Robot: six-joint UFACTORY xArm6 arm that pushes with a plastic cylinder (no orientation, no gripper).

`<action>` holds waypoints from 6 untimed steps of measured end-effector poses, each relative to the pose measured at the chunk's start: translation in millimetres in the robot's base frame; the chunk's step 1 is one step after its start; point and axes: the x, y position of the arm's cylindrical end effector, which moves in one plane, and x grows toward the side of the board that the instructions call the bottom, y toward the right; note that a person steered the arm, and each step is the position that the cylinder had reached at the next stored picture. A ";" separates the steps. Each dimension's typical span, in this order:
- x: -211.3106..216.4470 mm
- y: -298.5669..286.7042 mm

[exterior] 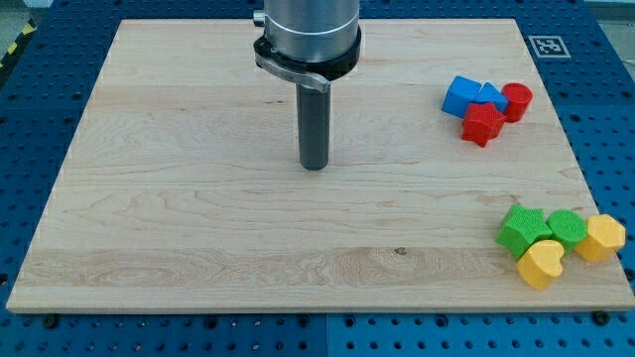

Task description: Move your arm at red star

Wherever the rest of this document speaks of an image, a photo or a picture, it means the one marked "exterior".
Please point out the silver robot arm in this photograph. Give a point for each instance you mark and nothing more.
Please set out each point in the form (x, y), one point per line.
(310, 43)

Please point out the red star block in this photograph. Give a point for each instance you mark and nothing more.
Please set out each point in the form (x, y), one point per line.
(482, 123)

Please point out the green star block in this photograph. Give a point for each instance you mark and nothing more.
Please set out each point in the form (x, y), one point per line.
(520, 228)

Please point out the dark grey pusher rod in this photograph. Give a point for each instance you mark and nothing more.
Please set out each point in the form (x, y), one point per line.
(313, 127)

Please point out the wooden board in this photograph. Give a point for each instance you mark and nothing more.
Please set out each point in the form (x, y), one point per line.
(181, 190)

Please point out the blue cube block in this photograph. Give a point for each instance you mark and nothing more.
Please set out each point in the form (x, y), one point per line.
(461, 92)

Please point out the blue triangle block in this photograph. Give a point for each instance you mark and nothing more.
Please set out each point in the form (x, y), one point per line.
(489, 93)

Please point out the red cylinder block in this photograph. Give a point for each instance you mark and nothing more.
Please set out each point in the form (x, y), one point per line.
(519, 97)

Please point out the yellow heart block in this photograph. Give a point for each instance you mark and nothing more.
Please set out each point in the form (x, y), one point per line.
(541, 264)

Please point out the green cylinder block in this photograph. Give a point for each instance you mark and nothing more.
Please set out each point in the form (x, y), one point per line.
(568, 228)

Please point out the white fiducial marker tag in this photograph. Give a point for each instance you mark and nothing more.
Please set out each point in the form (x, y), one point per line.
(549, 47)

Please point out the yellow hexagon block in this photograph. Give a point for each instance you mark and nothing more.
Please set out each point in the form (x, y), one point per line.
(605, 236)

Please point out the yellow black hazard tape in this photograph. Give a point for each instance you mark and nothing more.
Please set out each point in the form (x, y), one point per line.
(18, 46)

